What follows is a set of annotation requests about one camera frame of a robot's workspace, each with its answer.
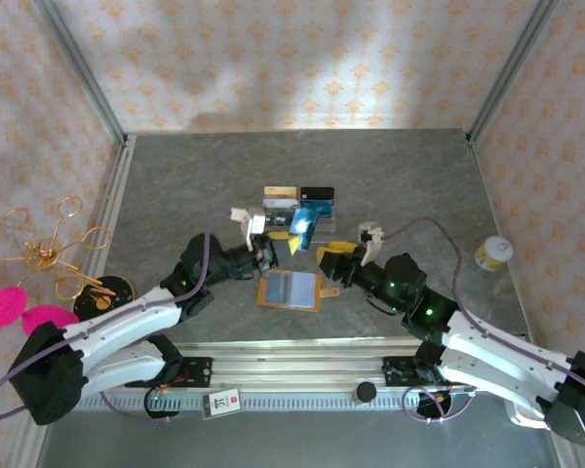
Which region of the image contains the orange leather card holder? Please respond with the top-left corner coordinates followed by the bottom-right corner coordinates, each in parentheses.
top-left (255, 269), bottom-right (343, 313)

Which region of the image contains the clear acrylic card stand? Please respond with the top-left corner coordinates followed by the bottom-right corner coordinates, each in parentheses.
top-left (261, 184), bottom-right (338, 236)

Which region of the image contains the dark grey card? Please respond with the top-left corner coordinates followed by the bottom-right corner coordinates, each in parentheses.
top-left (266, 271), bottom-right (293, 304)

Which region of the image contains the yellow white can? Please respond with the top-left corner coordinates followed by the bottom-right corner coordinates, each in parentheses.
top-left (474, 235), bottom-right (515, 272)

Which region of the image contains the black round knob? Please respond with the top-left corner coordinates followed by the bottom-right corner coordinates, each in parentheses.
top-left (353, 381), bottom-right (377, 405)

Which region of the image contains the black round disc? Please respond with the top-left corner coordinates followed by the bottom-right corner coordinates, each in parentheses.
top-left (72, 275), bottom-right (137, 323)

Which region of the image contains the white number tag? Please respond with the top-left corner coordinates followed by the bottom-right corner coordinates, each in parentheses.
top-left (202, 388), bottom-right (243, 420)

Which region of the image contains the pink fluffy ball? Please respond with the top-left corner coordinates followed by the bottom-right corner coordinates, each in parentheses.
top-left (21, 304), bottom-right (81, 337)
top-left (0, 287), bottom-right (29, 329)

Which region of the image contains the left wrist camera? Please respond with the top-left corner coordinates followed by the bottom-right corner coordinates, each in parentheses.
top-left (229, 206), bottom-right (268, 249)

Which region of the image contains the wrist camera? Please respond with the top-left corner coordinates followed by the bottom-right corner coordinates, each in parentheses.
top-left (358, 221), bottom-right (386, 268)
top-left (229, 206), bottom-right (268, 249)

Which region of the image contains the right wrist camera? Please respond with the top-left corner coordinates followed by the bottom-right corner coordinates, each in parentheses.
top-left (358, 221), bottom-right (386, 268)

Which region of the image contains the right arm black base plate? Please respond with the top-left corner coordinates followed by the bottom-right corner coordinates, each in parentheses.
top-left (382, 354), bottom-right (474, 391)

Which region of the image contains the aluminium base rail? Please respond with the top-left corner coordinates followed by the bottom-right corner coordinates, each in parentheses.
top-left (31, 335), bottom-right (566, 395)

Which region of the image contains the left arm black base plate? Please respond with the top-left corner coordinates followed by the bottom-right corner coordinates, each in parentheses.
top-left (124, 356), bottom-right (214, 390)

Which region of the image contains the aluminium side rail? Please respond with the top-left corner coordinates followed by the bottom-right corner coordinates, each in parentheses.
top-left (85, 135), bottom-right (137, 293)

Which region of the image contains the grey slotted cable duct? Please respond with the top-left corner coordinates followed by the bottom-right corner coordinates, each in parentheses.
top-left (53, 393), bottom-right (513, 413)

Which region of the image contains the gold wire stand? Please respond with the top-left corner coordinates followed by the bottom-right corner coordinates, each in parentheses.
top-left (0, 196), bottom-right (114, 299)

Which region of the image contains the aluminium frame post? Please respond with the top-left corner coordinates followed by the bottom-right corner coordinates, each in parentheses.
top-left (31, 0), bottom-right (131, 147)
top-left (465, 0), bottom-right (562, 146)

